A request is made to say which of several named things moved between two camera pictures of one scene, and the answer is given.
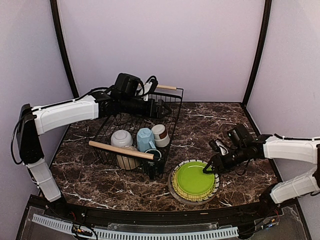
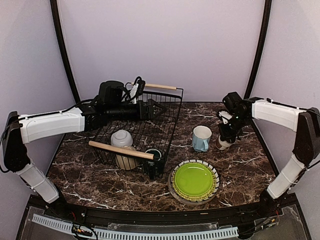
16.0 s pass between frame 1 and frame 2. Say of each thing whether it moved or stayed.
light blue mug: moved
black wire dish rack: stayed
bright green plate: stayed
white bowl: stayed
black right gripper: moved
